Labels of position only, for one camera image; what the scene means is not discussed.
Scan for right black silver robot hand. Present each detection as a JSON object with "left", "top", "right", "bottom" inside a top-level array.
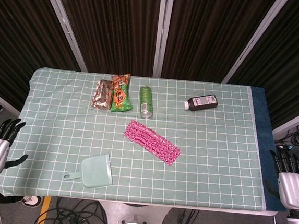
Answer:
[{"left": 262, "top": 144, "right": 299, "bottom": 211}]

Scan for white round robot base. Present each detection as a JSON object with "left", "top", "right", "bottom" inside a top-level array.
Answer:
[{"left": 94, "top": 199, "right": 176, "bottom": 224}]

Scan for dark blue cloth underlay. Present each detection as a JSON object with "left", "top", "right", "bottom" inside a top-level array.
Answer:
[{"left": 240, "top": 85, "right": 296, "bottom": 214}]

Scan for mint green plastic dustpan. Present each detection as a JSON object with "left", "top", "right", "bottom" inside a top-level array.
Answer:
[{"left": 62, "top": 149, "right": 116, "bottom": 192}]

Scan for brown bottle white cap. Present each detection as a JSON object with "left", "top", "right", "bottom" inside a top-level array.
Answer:
[{"left": 183, "top": 91, "right": 220, "bottom": 115}]

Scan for brown silver snack bag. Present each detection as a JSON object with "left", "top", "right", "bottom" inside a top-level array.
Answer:
[{"left": 89, "top": 78, "right": 115, "bottom": 112}]

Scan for green orange snack bag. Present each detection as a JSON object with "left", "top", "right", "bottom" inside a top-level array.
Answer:
[{"left": 108, "top": 72, "right": 136, "bottom": 114}]

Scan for green checked tablecloth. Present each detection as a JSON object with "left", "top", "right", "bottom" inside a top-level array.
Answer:
[{"left": 0, "top": 63, "right": 277, "bottom": 219}]

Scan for pink patterned pouch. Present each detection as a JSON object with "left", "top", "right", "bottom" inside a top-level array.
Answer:
[{"left": 121, "top": 118, "right": 185, "bottom": 168}]

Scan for green drink can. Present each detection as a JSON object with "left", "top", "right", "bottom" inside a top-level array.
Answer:
[{"left": 137, "top": 85, "right": 157, "bottom": 120}]

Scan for tangled black cables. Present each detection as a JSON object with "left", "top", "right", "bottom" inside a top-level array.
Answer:
[{"left": 274, "top": 117, "right": 299, "bottom": 151}]

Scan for white partition frame post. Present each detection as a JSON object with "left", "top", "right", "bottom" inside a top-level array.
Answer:
[
  {"left": 221, "top": 0, "right": 290, "bottom": 89},
  {"left": 271, "top": 101, "right": 299, "bottom": 138},
  {"left": 152, "top": 0, "right": 175, "bottom": 79},
  {"left": 31, "top": 0, "right": 95, "bottom": 73},
  {"left": 0, "top": 86, "right": 24, "bottom": 115}
]

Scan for black floor cable bundle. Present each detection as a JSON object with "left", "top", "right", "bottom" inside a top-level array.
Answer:
[{"left": 33, "top": 194, "right": 111, "bottom": 224}]

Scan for black cable with plug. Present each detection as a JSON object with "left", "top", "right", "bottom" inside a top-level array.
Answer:
[{"left": 174, "top": 207, "right": 201, "bottom": 224}]

